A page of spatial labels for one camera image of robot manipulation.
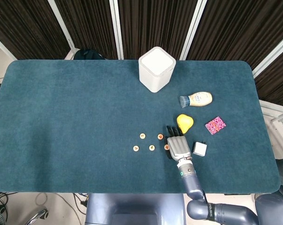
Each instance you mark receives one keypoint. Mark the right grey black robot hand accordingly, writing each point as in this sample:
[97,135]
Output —
[178,147]

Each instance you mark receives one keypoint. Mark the wooden token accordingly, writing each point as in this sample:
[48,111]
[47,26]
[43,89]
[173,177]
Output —
[143,136]
[160,136]
[166,147]
[151,147]
[136,148]

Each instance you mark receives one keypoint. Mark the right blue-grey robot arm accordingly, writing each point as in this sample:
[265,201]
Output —
[193,185]

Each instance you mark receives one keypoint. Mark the white charger adapter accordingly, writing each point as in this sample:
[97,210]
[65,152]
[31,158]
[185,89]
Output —
[199,149]

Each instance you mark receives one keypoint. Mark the yellow pear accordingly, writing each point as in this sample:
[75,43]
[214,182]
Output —
[186,121]

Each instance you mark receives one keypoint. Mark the pink patterned card box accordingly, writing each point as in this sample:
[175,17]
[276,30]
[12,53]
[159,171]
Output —
[215,125]

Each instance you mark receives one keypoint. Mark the cream mayonnaise squeeze bottle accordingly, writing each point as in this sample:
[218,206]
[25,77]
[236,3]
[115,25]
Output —
[200,99]

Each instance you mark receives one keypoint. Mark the blue-grey robot torso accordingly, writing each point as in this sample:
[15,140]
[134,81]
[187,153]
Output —
[132,211]

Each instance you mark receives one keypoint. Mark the white square trash bin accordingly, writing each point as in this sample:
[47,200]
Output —
[156,70]

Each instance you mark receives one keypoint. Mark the dark brown slatted panel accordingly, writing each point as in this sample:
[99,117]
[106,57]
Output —
[277,86]
[92,23]
[237,28]
[155,23]
[26,23]

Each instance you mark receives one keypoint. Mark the teal table cloth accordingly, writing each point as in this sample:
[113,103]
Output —
[61,117]

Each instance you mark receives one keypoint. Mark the black bag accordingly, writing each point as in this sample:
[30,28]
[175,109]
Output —
[87,55]

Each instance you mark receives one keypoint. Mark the chrome chair leg with caster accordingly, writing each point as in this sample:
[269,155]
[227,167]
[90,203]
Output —
[38,214]

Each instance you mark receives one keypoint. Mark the white metal frame base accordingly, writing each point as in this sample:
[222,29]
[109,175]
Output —
[264,104]

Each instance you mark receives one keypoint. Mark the white partition frame post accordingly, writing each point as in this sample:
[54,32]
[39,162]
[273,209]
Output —
[115,28]
[2,45]
[272,55]
[61,23]
[193,30]

